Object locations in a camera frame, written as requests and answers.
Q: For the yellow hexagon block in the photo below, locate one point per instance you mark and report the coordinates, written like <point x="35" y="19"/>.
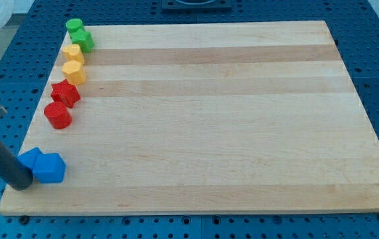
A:
<point x="74" y="72"/>

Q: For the red cylinder block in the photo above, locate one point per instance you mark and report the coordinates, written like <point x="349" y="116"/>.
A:
<point x="57" y="115"/>

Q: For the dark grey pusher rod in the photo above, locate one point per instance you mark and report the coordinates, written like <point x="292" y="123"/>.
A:
<point x="12" y="171"/>

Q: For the wooden board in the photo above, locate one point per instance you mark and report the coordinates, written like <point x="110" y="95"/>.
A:
<point x="223" y="118"/>

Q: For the blue cube block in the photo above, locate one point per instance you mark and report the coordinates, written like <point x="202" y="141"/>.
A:
<point x="49" y="168"/>

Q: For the green cylinder block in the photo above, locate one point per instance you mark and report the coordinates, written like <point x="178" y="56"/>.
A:
<point x="73" y="25"/>

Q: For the yellow heart block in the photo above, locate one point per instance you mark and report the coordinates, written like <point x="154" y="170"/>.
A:
<point x="73" y="52"/>

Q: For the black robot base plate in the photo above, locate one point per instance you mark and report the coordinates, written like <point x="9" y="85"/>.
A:
<point x="194" y="5"/>

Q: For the green star block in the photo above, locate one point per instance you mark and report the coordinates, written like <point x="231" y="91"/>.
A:
<point x="83" y="39"/>

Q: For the red star block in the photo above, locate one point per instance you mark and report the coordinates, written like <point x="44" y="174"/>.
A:
<point x="66" y="93"/>

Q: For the blue triangle block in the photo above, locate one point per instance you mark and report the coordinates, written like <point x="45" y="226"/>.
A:
<point x="28" y="158"/>

